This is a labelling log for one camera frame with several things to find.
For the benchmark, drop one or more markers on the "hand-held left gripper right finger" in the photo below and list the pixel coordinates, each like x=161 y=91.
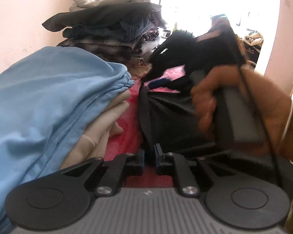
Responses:
x=157 y=157

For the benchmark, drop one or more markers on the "light blue folded garment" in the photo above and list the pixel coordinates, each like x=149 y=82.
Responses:
x=44 y=107

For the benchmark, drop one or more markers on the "tan jacket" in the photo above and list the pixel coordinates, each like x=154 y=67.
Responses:
x=254 y=39

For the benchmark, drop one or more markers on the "white bangle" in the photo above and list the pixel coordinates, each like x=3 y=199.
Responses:
x=288 y=117

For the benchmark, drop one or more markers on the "stack of folded clothes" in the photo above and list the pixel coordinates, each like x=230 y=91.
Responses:
x=105 y=29

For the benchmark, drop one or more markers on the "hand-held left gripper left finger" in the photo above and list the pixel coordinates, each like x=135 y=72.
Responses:
x=142 y=157

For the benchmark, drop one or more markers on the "black t-shirt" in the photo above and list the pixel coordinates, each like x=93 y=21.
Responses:
x=171 y=121

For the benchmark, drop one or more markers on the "beige folded garment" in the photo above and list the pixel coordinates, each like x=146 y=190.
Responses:
x=105 y=126

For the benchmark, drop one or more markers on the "person's right hand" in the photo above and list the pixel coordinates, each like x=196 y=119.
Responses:
x=205 y=97

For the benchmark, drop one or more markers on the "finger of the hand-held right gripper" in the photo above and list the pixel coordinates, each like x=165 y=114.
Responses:
x=158 y=82

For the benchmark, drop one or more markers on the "pink floral blanket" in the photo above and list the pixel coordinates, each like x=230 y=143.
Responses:
x=119 y=141

